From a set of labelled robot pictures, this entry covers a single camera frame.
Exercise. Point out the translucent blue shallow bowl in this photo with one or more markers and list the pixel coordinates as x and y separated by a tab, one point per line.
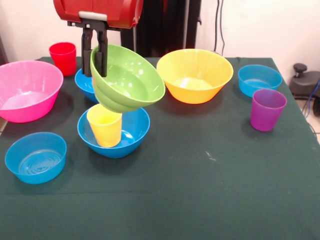
257	77
35	160

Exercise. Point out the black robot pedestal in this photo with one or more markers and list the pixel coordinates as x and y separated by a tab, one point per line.
170	25

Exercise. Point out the green plastic bowl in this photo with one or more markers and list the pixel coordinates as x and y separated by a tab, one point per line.
130	80

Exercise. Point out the dark green table cloth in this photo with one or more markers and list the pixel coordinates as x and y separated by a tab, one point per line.
190	175

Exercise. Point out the large pink plastic bowl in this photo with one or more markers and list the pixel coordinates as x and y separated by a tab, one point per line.
27	85

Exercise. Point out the purple plastic cup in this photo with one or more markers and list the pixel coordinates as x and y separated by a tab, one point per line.
267	110

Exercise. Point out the large orange plastic bowl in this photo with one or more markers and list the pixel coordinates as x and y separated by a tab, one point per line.
195	72

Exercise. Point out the dark grey clamp device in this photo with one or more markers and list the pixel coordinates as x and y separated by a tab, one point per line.
305	82

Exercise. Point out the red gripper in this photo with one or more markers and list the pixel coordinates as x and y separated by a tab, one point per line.
117	10

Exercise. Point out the red plastic cup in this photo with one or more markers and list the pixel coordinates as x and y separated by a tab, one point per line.
62	57

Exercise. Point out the blue plastic bowl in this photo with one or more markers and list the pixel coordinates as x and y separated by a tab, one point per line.
136	130
85	86

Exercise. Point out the yellow plastic cup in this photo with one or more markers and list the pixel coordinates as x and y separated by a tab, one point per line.
105	130

